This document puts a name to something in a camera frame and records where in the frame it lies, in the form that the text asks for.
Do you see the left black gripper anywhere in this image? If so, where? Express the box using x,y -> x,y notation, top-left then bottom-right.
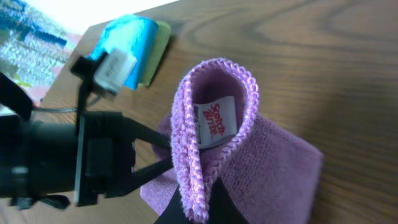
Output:
74,111 -> 173,207

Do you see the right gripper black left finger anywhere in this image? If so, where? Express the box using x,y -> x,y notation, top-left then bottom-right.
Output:
154,188 -> 190,224

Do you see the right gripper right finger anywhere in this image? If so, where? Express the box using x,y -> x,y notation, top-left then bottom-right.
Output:
208,178 -> 248,224

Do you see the purple cloth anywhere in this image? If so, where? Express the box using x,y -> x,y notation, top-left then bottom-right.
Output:
141,58 -> 323,223

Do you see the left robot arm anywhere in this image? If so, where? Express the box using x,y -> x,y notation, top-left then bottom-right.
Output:
1,75 -> 172,210

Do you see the blue folded cloth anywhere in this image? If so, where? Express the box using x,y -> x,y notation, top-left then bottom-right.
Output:
89,14 -> 159,90

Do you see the light green folded cloth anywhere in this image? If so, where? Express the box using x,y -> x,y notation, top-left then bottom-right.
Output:
139,21 -> 171,87

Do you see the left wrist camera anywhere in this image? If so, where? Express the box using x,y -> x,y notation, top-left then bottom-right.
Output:
70,49 -> 137,97

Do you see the left black cable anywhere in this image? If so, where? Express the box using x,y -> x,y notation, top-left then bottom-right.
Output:
30,93 -> 102,114

